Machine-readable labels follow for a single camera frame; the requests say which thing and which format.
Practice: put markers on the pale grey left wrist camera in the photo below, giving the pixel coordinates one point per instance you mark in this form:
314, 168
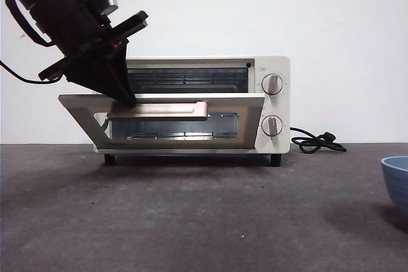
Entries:
111, 1

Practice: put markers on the cream toaster oven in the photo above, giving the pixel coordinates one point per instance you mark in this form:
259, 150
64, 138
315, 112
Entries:
274, 144

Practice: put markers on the beige timer knob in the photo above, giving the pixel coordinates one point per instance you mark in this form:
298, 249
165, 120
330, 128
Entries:
272, 125

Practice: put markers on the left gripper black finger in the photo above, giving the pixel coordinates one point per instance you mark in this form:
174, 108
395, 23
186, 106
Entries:
102, 77
123, 68

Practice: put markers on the blue bowl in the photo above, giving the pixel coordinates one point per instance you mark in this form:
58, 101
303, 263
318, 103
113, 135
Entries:
398, 183

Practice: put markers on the beige temperature knob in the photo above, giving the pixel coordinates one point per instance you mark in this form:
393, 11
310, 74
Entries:
272, 84

